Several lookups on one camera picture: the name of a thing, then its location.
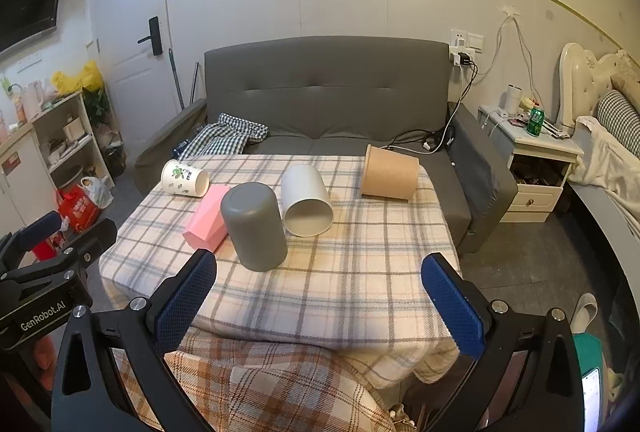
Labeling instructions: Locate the white slipper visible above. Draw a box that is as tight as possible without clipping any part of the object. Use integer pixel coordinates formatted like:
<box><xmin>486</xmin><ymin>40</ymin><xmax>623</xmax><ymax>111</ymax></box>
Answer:
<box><xmin>570</xmin><ymin>293</ymin><xmax>599</xmax><ymax>333</ymax></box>

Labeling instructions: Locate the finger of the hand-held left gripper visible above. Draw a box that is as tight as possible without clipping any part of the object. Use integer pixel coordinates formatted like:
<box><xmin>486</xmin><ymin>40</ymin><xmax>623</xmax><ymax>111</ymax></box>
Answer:
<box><xmin>47</xmin><ymin>218</ymin><xmax>119</xmax><ymax>274</ymax></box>
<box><xmin>0</xmin><ymin>211</ymin><xmax>64</xmax><ymax>269</ymax></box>

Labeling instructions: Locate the mop handle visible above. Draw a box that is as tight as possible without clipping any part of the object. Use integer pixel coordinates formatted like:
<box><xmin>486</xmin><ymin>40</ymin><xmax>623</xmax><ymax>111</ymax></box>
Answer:
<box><xmin>167</xmin><ymin>48</ymin><xmax>185</xmax><ymax>111</ymax></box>

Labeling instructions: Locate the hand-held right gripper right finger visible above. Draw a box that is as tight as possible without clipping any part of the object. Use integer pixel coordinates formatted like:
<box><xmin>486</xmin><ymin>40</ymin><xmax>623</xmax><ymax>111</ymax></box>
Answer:
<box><xmin>421</xmin><ymin>253</ymin><xmax>586</xmax><ymax>432</ymax></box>

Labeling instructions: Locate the checkered cloth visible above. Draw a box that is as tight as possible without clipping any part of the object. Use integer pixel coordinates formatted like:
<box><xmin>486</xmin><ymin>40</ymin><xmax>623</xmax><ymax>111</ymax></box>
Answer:
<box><xmin>176</xmin><ymin>112</ymin><xmax>270</xmax><ymax>161</ymax></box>

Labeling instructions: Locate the smartphone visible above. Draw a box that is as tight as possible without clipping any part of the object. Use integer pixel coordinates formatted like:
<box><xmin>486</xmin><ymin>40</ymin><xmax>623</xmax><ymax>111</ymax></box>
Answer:
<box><xmin>580</xmin><ymin>367</ymin><xmax>604</xmax><ymax>432</ymax></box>

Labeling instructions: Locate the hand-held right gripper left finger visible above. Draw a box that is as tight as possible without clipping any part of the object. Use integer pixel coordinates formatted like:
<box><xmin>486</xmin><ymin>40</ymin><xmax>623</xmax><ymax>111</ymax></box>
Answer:
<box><xmin>50</xmin><ymin>249</ymin><xmax>218</xmax><ymax>432</ymax></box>

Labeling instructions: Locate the white plastic bag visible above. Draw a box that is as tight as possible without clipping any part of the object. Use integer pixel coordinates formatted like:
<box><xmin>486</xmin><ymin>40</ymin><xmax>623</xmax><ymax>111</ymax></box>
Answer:
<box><xmin>80</xmin><ymin>176</ymin><xmax>115</xmax><ymax>209</ymax></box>

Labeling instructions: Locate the orange plaid blanket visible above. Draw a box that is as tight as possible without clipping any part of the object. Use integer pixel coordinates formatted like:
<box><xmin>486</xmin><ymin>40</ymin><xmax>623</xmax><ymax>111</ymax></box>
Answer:
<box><xmin>115</xmin><ymin>337</ymin><xmax>397</xmax><ymax>432</ymax></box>

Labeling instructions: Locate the white door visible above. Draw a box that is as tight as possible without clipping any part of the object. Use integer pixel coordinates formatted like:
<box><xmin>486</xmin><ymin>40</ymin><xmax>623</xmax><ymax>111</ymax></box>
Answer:
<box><xmin>91</xmin><ymin>0</ymin><xmax>174</xmax><ymax>165</ymax></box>

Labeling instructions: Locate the double wall socket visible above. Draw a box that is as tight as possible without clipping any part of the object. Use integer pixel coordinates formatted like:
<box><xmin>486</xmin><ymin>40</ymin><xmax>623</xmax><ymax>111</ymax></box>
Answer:
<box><xmin>450</xmin><ymin>29</ymin><xmax>485</xmax><ymax>54</ymax></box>

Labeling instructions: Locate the red bag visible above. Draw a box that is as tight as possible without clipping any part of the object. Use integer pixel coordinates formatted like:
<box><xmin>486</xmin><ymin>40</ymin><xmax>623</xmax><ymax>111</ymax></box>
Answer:
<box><xmin>57</xmin><ymin>185</ymin><xmax>101</xmax><ymax>234</ymax></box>

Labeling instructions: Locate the black cable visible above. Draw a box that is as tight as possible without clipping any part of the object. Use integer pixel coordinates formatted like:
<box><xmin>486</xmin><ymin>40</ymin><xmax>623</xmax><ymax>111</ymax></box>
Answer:
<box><xmin>385</xmin><ymin>61</ymin><xmax>479</xmax><ymax>154</ymax></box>

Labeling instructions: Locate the checkered pillow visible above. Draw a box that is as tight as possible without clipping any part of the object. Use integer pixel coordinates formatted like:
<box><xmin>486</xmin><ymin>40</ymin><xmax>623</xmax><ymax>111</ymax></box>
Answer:
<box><xmin>596</xmin><ymin>90</ymin><xmax>640</xmax><ymax>144</ymax></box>

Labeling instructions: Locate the plain white plastic cup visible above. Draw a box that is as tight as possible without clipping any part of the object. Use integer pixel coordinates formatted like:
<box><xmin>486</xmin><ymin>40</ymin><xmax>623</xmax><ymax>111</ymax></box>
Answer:
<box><xmin>280</xmin><ymin>164</ymin><xmax>334</xmax><ymax>238</ymax></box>

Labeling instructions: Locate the cream bed headboard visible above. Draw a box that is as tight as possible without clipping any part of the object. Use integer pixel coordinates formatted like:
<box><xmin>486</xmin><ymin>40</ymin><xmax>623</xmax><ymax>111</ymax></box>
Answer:
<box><xmin>558</xmin><ymin>42</ymin><xmax>640</xmax><ymax>139</ymax></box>

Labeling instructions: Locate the grey plaid blanket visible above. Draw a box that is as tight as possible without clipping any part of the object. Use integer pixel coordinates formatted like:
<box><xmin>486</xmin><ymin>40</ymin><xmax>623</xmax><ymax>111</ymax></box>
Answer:
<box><xmin>99</xmin><ymin>154</ymin><xmax>463</xmax><ymax>388</ymax></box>

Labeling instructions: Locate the white cable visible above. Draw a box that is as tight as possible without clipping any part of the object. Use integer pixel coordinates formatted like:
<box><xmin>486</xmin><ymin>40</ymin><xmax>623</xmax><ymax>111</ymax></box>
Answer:
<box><xmin>492</xmin><ymin>12</ymin><xmax>547</xmax><ymax>80</ymax></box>

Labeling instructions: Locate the green drink can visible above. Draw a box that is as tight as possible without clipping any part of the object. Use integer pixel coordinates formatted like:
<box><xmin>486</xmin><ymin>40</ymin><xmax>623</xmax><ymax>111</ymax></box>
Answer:
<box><xmin>526</xmin><ymin>107</ymin><xmax>547</xmax><ymax>137</ymax></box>

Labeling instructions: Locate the white bed sheet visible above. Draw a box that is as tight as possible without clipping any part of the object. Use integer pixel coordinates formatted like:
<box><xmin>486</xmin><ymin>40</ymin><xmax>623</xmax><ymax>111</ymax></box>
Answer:
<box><xmin>567</xmin><ymin>115</ymin><xmax>640</xmax><ymax>238</ymax></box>

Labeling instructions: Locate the white open shelf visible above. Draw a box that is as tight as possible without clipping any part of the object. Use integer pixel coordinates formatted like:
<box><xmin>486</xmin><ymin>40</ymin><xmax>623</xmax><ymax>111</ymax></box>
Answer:
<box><xmin>31</xmin><ymin>91</ymin><xmax>109</xmax><ymax>194</ymax></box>

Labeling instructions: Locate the grey sofa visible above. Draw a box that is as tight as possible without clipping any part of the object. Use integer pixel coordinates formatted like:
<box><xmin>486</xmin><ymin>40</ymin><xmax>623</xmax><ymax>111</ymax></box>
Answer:
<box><xmin>134</xmin><ymin>35</ymin><xmax>519</xmax><ymax>255</ymax></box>

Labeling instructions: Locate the black door lock handle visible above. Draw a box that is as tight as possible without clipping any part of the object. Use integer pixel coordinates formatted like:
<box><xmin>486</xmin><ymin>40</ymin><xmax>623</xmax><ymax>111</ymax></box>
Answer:
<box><xmin>138</xmin><ymin>16</ymin><xmax>163</xmax><ymax>58</ymax></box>

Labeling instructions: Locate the yellow bag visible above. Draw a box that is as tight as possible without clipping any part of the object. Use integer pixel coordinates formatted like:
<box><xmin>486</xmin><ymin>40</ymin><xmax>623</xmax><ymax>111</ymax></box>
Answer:
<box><xmin>52</xmin><ymin>60</ymin><xmax>105</xmax><ymax>94</ymax></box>

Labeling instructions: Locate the white printed paper cup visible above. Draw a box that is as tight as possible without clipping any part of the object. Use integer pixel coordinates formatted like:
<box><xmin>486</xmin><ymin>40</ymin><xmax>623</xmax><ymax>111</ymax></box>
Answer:
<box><xmin>161</xmin><ymin>159</ymin><xmax>210</xmax><ymax>198</ymax></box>

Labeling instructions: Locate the black range hood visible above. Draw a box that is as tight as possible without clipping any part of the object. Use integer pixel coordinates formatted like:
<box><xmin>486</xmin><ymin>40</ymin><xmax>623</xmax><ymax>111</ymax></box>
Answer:
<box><xmin>0</xmin><ymin>0</ymin><xmax>71</xmax><ymax>54</ymax></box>

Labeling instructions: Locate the grey plastic cup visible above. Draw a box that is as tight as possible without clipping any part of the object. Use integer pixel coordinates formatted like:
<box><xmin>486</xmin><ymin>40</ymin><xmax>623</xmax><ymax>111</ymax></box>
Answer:
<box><xmin>220</xmin><ymin>182</ymin><xmax>289</xmax><ymax>272</ymax></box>

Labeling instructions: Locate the pink faceted cup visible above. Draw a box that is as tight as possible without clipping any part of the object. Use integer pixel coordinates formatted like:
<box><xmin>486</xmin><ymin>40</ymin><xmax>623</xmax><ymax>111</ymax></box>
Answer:
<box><xmin>182</xmin><ymin>185</ymin><xmax>232</xmax><ymax>254</ymax></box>

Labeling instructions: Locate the brown paper cup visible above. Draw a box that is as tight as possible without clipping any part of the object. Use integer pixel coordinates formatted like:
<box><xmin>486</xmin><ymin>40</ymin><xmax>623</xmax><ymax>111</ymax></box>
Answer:
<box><xmin>361</xmin><ymin>144</ymin><xmax>420</xmax><ymax>202</ymax></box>

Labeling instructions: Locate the white cabinet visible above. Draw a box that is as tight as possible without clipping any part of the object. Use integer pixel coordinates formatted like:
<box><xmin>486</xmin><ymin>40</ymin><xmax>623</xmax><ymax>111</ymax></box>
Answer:
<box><xmin>0</xmin><ymin>132</ymin><xmax>51</xmax><ymax>235</ymax></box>

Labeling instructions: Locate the white nightstand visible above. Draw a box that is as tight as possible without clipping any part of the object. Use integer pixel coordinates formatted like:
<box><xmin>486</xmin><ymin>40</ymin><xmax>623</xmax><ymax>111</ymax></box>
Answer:
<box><xmin>478</xmin><ymin>105</ymin><xmax>585</xmax><ymax>224</ymax></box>

